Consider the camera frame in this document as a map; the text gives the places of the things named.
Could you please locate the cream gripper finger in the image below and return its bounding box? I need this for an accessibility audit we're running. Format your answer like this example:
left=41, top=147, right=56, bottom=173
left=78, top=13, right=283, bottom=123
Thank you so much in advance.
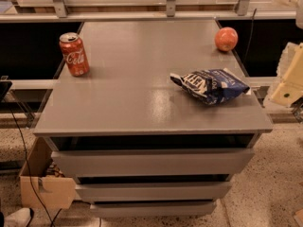
left=270, top=43, right=303, bottom=107

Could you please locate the blue chip bag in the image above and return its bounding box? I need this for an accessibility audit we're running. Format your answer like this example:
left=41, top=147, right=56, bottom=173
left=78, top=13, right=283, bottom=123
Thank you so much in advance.
left=169, top=68, right=250, bottom=105

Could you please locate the red coke can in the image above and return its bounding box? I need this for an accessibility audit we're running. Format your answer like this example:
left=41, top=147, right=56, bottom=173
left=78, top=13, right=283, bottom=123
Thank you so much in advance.
left=59, top=32, right=90, bottom=77

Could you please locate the orange fruit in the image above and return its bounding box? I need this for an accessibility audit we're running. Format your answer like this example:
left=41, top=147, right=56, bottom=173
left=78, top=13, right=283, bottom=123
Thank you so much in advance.
left=215, top=27, right=239, bottom=52

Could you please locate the grey drawer cabinet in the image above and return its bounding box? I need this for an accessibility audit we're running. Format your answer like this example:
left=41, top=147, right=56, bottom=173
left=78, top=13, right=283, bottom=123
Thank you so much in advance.
left=34, top=20, right=272, bottom=218

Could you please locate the cardboard box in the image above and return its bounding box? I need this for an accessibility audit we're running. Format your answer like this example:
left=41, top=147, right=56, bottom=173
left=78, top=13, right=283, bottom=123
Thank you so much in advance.
left=19, top=138, right=76, bottom=209

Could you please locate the metal shelf frame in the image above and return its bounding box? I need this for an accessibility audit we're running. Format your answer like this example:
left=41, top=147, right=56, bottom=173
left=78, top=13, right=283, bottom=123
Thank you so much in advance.
left=1, top=0, right=303, bottom=26

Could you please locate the black cable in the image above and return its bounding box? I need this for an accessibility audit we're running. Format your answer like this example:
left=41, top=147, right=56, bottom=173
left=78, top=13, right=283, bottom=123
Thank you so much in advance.
left=9, top=106, right=62, bottom=227

